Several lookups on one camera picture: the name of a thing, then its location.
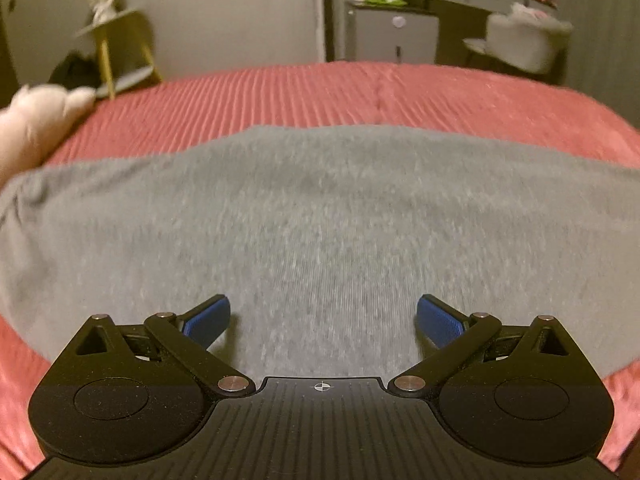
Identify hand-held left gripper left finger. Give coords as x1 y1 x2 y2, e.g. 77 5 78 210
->
75 295 256 402

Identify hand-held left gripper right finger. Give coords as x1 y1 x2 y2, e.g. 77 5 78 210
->
389 294 569 402

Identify grey pants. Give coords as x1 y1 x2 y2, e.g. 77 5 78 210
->
0 125 640 391

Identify red ribbed bed blanket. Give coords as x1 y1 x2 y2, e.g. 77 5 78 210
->
0 59 640 480

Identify white plush toy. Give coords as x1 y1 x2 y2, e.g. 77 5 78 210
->
0 85 97 183

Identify dark bag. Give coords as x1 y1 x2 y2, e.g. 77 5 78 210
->
47 52 108 95

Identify grey cabinet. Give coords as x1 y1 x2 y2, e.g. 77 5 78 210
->
345 0 441 66

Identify white chair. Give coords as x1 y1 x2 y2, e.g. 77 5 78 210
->
462 2 574 75

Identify side table with gold legs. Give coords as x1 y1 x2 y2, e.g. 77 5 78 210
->
72 7 164 101

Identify dark wall post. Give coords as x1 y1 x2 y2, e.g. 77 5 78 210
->
320 0 337 63

